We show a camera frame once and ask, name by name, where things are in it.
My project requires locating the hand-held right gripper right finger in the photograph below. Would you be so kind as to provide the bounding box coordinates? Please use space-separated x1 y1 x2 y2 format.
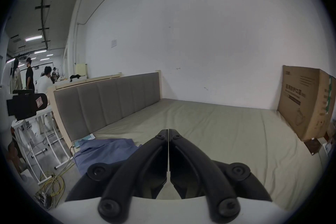
169 129 272 223

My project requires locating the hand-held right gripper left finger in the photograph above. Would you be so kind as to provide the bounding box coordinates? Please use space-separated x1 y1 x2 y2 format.
65 129 168 222

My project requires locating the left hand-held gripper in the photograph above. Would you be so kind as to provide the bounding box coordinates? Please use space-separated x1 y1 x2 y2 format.
0 84 49 139

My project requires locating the bed with beige sheet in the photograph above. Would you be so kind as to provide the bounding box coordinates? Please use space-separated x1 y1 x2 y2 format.
72 98 324 211

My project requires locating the blue shirt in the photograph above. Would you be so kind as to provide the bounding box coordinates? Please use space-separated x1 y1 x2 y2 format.
73 138 143 177

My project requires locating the pale teal phone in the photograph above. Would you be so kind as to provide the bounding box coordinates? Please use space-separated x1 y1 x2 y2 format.
73 134 95 148

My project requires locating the grey padded headboard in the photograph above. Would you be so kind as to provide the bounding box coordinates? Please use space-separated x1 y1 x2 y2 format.
48 72 162 149

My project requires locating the brown cardboard carton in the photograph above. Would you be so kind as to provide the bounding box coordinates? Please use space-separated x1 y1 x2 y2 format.
277 65 336 142

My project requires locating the white frame table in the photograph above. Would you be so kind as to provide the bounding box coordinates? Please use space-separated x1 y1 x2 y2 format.
12 106 72 185

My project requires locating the yellow cable bundle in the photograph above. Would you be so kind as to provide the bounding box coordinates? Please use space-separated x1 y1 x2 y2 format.
35 172 65 209

